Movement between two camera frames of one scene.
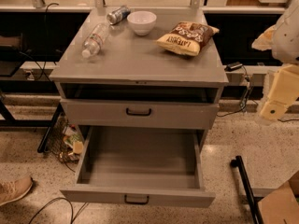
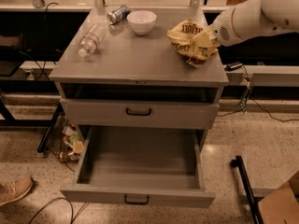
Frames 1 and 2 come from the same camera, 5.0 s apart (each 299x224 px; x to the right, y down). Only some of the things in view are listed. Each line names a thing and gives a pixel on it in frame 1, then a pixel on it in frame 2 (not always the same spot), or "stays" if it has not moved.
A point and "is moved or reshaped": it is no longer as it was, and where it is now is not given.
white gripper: x=287 y=42 to x=221 y=32
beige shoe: x=13 y=189 stays
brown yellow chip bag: x=188 y=37 is moved or reshaped
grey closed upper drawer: x=137 y=113 stays
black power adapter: x=233 y=66 stays
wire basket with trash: x=66 y=142 stays
